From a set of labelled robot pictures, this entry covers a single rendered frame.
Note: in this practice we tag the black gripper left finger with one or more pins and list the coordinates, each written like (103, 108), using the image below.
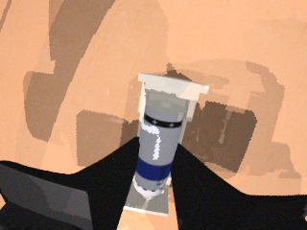
(92, 199)

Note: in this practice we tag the white and blue battery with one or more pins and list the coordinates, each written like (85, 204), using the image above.
(160, 132)

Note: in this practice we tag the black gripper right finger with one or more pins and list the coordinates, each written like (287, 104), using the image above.
(204, 201)

